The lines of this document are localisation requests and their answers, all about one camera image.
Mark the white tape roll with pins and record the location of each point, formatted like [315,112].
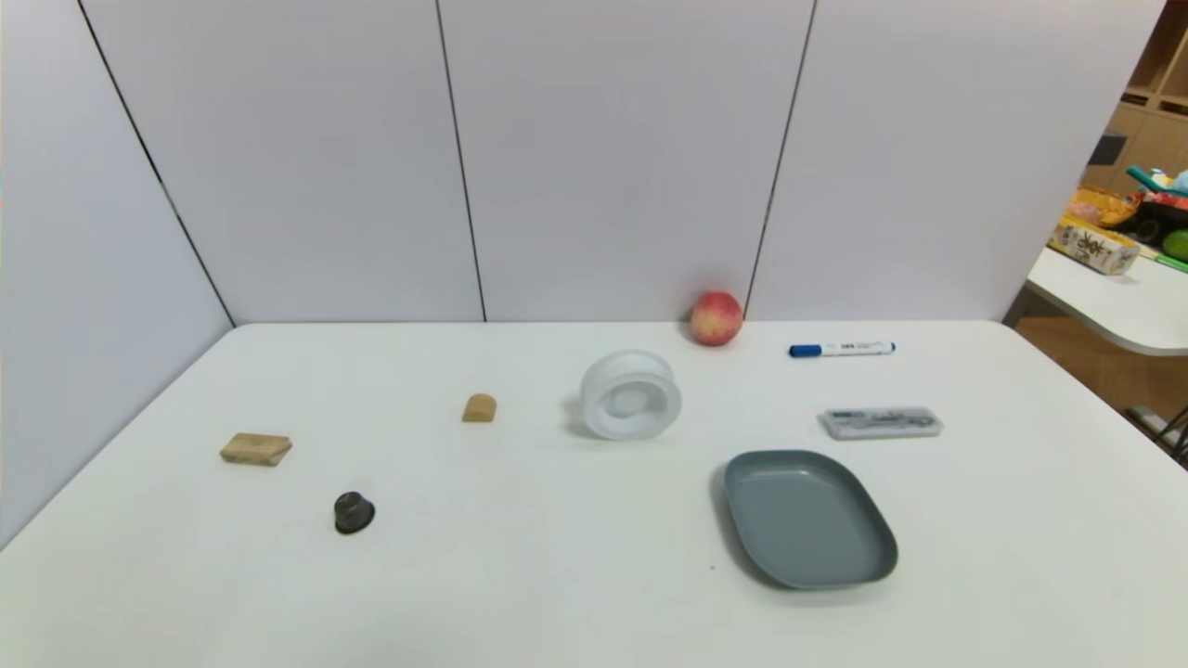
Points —
[599,394]

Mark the grey oval dish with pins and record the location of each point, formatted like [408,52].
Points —
[807,520]

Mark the green round object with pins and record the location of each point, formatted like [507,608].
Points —
[1179,245]

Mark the red yellow peach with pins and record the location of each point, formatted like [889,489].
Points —
[716,319]

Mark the small wooden arch block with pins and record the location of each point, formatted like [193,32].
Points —
[479,409]

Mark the white marker with blue cap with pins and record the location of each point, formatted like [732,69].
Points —
[849,349]

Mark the dark brown cone capsule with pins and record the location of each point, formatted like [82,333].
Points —
[354,513]

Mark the clear grey plastic case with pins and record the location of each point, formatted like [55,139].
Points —
[882,423]

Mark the wooden parallelogram block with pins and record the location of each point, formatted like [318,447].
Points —
[254,450]

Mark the yellow printed carton box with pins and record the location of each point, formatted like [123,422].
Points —
[1093,245]

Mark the dark grey panel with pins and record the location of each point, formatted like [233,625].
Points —
[1108,149]

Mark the teal plastic toy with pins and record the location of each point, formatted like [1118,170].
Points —
[1151,178]

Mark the black toy vehicle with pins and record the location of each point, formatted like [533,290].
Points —
[1165,221]

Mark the black metal chair leg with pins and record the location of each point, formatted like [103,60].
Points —
[1171,436]

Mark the wooden shelf unit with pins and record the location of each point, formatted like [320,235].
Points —
[1155,121]

